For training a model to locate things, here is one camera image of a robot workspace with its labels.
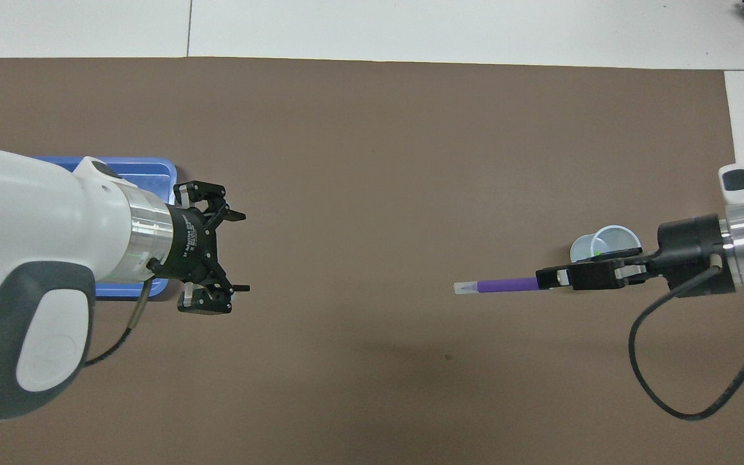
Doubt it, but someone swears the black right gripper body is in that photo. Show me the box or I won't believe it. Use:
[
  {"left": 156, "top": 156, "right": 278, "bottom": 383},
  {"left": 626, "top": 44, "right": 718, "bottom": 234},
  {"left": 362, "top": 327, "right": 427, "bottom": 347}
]
[{"left": 637, "top": 214, "right": 739, "bottom": 298}]

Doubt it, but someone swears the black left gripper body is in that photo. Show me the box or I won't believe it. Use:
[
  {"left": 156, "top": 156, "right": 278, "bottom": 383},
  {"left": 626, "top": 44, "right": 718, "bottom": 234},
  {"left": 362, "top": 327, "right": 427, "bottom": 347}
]
[{"left": 148, "top": 204, "right": 219, "bottom": 283}]

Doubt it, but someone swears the purple pen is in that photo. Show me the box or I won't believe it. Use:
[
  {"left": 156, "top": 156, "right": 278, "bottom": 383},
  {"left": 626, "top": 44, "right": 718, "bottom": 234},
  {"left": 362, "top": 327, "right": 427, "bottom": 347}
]
[{"left": 453, "top": 276, "right": 541, "bottom": 296}]

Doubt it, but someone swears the blue plastic tray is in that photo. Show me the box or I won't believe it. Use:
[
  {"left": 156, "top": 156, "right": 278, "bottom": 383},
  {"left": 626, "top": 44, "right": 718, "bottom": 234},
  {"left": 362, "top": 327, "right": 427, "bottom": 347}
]
[{"left": 33, "top": 156, "right": 178, "bottom": 301}]

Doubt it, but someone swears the clear plastic cup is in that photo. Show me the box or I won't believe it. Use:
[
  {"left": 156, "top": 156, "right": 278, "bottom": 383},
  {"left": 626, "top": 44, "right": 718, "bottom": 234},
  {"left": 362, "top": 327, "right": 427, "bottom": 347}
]
[{"left": 570, "top": 225, "right": 643, "bottom": 264}]

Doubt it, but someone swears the brown table mat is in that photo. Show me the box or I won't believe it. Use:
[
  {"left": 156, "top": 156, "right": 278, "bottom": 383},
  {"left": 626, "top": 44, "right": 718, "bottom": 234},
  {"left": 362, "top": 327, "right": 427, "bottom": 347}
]
[{"left": 0, "top": 57, "right": 744, "bottom": 465}]

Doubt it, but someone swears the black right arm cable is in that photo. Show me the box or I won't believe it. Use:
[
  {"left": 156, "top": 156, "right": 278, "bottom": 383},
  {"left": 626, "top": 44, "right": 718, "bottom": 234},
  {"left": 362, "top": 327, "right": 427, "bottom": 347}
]
[{"left": 628, "top": 265, "right": 744, "bottom": 422}]

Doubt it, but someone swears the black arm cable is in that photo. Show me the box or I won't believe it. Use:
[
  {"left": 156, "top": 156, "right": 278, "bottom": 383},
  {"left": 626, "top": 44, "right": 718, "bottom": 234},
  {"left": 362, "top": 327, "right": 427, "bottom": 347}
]
[
  {"left": 81, "top": 258, "right": 156, "bottom": 369},
  {"left": 628, "top": 265, "right": 744, "bottom": 422}
]

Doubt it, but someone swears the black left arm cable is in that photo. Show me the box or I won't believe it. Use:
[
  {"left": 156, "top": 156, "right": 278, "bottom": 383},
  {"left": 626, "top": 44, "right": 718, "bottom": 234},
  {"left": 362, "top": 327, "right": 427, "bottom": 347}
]
[{"left": 81, "top": 258, "right": 156, "bottom": 369}]

